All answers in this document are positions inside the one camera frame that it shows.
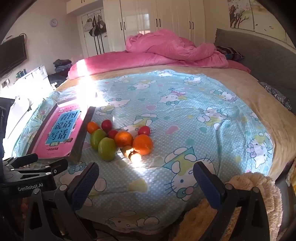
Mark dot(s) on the white drawer cabinet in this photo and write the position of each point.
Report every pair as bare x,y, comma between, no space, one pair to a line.
34,76

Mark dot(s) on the cartoon cat printed blanket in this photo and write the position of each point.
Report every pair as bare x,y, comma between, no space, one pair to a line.
185,115

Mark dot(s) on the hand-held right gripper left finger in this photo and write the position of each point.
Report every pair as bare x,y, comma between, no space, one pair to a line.
84,185

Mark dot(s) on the grey headboard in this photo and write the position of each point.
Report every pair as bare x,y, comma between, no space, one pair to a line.
266,58

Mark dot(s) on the small orange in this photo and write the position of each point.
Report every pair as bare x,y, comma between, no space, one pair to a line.
92,127

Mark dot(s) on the red tomato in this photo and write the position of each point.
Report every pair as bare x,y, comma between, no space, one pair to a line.
106,125
112,134
144,131

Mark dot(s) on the wall socket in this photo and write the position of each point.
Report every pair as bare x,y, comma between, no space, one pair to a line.
5,83

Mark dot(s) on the pile of dark clothes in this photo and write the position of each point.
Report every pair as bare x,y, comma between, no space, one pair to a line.
61,64

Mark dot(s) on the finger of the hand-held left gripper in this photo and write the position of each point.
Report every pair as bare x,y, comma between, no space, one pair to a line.
25,159
53,168

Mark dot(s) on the dark wooden tray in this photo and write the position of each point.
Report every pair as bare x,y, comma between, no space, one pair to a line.
81,139

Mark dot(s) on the white door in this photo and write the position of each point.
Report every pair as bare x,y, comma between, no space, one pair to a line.
92,46

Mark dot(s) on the pink book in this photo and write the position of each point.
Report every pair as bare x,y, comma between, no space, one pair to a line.
67,139

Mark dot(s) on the dark striped pillow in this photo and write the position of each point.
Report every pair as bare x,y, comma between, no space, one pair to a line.
231,53

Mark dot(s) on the hanging bags on door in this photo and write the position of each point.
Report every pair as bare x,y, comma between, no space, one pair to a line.
97,25

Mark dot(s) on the round wall clock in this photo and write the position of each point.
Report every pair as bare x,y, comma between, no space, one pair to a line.
54,22

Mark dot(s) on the white wardrobe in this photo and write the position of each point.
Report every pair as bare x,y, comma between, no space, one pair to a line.
161,14

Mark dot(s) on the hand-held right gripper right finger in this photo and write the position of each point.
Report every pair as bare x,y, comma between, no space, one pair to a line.
208,185

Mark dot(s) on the tree wall picture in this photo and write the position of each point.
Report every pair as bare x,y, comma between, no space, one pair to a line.
240,14

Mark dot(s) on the black wall television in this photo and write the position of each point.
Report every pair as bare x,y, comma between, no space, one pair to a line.
11,55

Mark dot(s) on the fluffy beige cushion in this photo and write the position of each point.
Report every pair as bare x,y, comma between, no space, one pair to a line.
254,183

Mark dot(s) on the dark patterned cloth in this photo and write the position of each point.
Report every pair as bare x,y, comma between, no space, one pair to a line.
277,95

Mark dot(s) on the pink quilt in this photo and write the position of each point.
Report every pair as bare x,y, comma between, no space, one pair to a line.
173,46

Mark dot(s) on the brown kiwi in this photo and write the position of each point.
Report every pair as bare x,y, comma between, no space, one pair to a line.
126,150
135,157

